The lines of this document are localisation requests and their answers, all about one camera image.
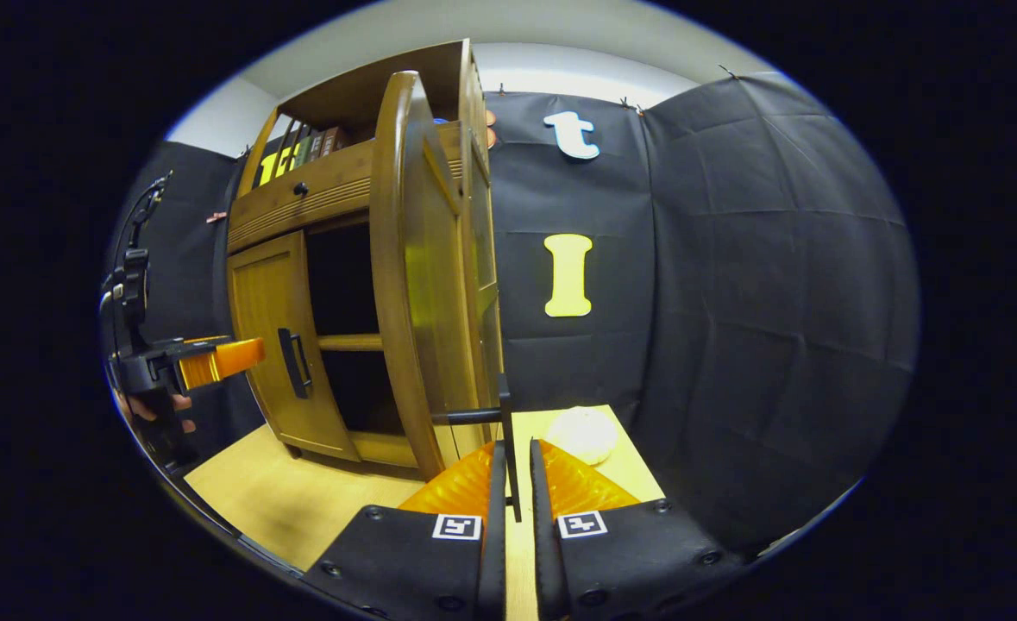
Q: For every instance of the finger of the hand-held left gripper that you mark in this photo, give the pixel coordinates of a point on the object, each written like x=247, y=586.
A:
x=223, y=358

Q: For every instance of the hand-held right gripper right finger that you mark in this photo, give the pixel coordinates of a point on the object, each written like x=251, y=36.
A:
x=547, y=569

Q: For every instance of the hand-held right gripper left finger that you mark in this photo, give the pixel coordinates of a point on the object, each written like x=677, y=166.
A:
x=492, y=561

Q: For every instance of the wooden cabinet door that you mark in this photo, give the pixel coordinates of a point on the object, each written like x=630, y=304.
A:
x=258, y=345
x=426, y=285

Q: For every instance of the wooden double-door shoe cabinet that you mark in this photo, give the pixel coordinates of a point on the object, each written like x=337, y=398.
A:
x=344, y=95

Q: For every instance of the wooden cabinet drawer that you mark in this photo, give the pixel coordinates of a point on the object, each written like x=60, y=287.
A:
x=327, y=185

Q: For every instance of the wooden inner shelf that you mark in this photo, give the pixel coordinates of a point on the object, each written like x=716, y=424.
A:
x=348, y=342

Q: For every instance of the white round object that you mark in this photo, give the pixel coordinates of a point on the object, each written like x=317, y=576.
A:
x=581, y=434

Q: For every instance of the grey book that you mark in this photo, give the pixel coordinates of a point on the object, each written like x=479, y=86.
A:
x=317, y=147

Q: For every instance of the brown book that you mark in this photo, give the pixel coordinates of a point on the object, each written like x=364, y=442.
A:
x=334, y=142

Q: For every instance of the black backdrop cloth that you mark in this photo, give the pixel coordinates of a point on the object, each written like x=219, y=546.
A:
x=732, y=302

